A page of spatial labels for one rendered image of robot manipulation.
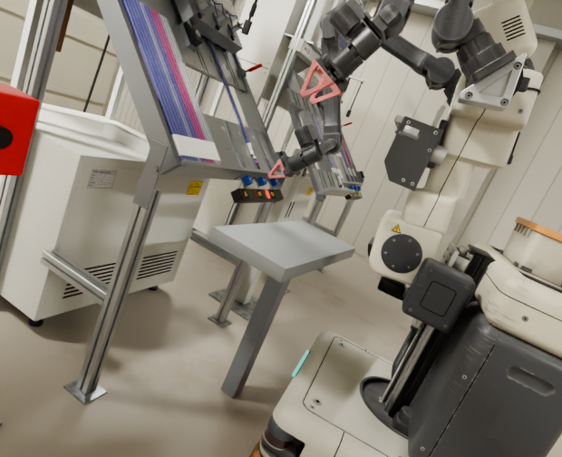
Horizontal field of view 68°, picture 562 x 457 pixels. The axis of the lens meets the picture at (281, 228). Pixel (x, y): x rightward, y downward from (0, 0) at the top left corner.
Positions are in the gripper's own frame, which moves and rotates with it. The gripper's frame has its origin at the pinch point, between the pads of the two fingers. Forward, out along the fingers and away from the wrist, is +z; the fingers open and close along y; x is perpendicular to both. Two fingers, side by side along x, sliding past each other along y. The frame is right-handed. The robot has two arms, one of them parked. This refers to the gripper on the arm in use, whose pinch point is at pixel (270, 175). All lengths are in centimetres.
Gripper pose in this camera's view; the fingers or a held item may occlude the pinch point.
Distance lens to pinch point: 150.8
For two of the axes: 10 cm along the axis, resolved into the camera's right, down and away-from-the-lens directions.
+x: 3.6, 9.3, -0.9
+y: -3.9, 0.6, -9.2
